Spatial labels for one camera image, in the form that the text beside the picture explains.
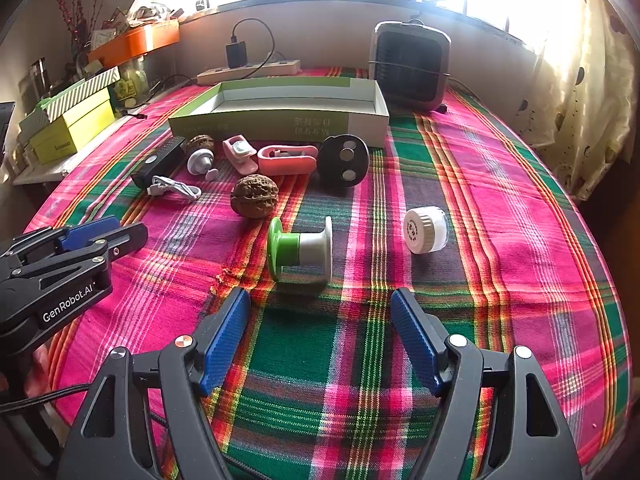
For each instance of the black rectangular remote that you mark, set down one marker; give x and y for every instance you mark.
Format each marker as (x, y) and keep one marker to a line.
(157, 162)

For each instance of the white suction hook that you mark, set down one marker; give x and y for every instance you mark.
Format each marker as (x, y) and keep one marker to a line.
(200, 162)

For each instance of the green white cardboard box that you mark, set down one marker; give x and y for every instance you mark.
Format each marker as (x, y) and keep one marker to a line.
(250, 125)

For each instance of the green white spool holder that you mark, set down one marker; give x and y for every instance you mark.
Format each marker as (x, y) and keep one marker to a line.
(305, 250)

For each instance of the pink green plaid blanket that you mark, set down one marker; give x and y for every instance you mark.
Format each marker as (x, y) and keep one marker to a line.
(500, 260)

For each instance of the pile of paper clutter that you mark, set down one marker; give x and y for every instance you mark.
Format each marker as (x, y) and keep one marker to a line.
(145, 15)

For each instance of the grey space heater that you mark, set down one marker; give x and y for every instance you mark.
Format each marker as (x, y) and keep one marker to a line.
(410, 65)

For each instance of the yellow green box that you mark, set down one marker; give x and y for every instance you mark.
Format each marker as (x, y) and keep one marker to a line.
(75, 125)

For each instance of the glass jar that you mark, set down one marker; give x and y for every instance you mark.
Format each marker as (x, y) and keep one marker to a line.
(132, 82)

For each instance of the beige power strip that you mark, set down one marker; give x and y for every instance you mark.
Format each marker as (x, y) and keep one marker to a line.
(250, 72)

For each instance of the black charger adapter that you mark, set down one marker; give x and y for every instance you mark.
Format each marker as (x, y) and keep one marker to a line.
(237, 54)

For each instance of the orange box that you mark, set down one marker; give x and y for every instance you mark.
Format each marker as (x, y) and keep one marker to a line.
(135, 42)

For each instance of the black round disc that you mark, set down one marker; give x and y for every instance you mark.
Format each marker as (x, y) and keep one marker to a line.
(330, 160)

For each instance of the cream patterned curtain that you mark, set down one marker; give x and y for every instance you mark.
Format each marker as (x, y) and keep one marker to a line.
(575, 110)

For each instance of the red branch decoration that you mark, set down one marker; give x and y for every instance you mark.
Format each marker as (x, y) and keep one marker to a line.
(77, 20)

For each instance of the black speaker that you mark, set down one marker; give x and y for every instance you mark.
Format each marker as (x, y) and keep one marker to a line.
(6, 135)

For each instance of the metal lidded cup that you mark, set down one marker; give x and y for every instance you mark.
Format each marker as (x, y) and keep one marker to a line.
(40, 77)

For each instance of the pink long clip holder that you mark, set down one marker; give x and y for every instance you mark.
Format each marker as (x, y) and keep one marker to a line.
(285, 165)

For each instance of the brown walnut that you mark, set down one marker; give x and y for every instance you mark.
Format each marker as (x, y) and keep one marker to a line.
(252, 196)
(202, 141)

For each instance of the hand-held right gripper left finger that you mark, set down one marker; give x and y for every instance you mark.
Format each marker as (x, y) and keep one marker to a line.
(227, 340)

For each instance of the pink white small clip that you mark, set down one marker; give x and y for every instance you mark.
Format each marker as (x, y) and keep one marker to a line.
(241, 151)

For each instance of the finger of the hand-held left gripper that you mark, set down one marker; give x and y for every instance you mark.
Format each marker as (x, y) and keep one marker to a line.
(125, 237)
(85, 232)

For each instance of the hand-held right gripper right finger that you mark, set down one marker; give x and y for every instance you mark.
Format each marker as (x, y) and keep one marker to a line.
(412, 340)

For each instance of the white round cap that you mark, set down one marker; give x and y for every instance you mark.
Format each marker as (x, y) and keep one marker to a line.
(420, 230)

